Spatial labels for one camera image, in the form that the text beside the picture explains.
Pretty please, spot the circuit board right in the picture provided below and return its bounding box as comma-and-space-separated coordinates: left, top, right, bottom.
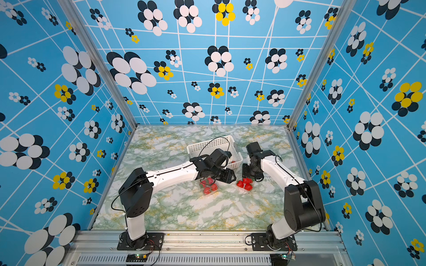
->
270, 254, 294, 266

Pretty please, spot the green circuit board left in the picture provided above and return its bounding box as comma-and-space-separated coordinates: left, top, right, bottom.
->
126, 254, 149, 264

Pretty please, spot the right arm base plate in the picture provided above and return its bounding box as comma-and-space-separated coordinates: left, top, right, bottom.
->
250, 232, 298, 252

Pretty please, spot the aluminium corner post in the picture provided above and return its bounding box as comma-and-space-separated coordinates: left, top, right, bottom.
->
58, 1, 138, 130
288, 0, 356, 132

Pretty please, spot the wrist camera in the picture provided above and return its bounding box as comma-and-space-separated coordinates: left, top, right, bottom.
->
246, 142, 262, 157
210, 149, 232, 167

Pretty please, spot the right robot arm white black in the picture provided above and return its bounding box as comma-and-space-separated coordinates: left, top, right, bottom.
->
243, 150, 326, 251

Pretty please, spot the clear plastic clamshell container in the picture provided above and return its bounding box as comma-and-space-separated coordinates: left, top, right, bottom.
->
199, 177, 219, 195

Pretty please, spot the white perforated plastic basket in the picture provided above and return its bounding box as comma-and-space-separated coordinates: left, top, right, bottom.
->
186, 135, 244, 170

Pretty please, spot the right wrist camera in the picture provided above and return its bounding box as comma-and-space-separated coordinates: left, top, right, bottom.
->
246, 142, 262, 157

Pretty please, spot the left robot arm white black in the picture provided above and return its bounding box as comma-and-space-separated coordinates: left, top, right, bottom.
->
119, 156, 236, 250

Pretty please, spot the right aluminium corner post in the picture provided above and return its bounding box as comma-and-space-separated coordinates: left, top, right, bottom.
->
288, 0, 356, 132

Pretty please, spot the left aluminium corner post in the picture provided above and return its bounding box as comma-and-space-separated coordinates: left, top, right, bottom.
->
58, 1, 138, 130

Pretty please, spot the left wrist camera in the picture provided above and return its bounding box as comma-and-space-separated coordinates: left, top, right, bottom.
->
210, 149, 232, 167

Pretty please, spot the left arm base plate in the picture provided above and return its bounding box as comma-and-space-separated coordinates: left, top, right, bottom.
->
117, 231, 165, 250

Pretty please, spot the aluminium front frame rail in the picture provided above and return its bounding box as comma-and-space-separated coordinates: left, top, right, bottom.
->
63, 230, 352, 266

